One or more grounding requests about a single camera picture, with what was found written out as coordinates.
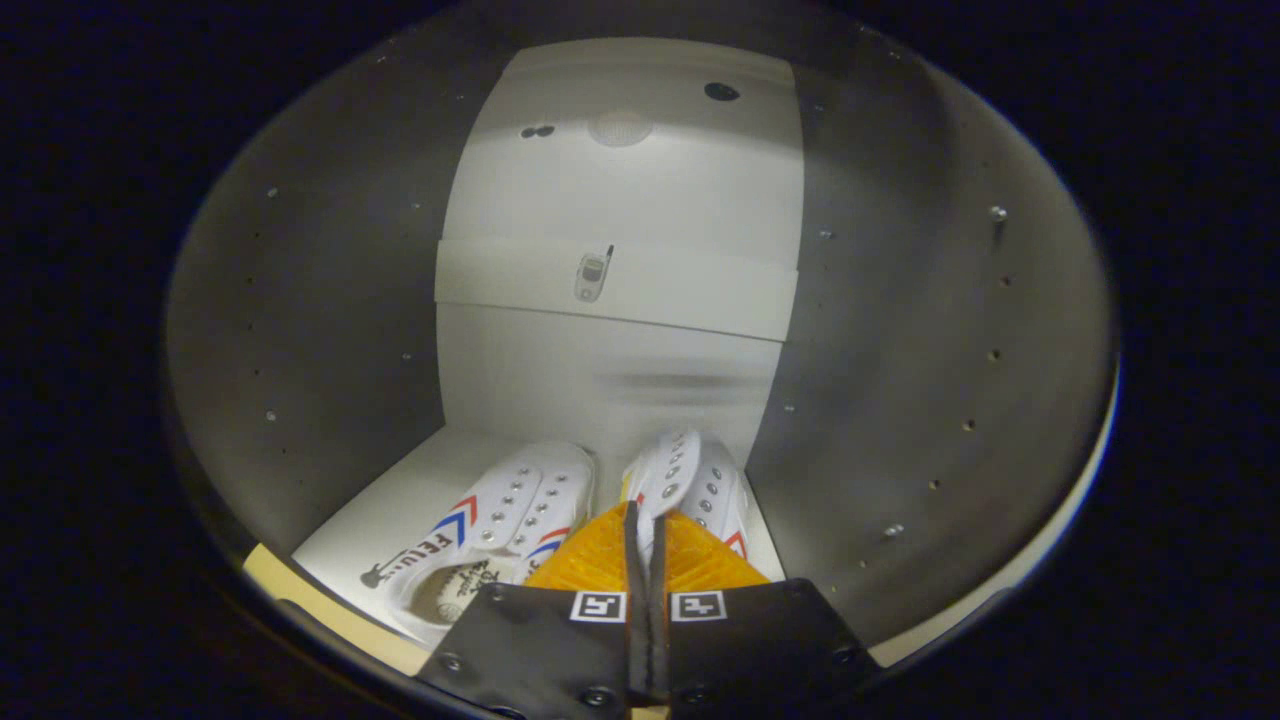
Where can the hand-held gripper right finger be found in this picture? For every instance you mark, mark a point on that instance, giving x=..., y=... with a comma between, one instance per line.
x=660, y=570

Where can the grey shoe cabinet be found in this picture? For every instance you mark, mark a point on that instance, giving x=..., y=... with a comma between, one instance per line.
x=900, y=350

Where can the white canvas shoe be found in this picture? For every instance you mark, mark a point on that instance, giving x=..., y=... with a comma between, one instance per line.
x=510, y=510
x=690, y=480

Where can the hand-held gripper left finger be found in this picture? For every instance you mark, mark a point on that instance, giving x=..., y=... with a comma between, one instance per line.
x=633, y=560

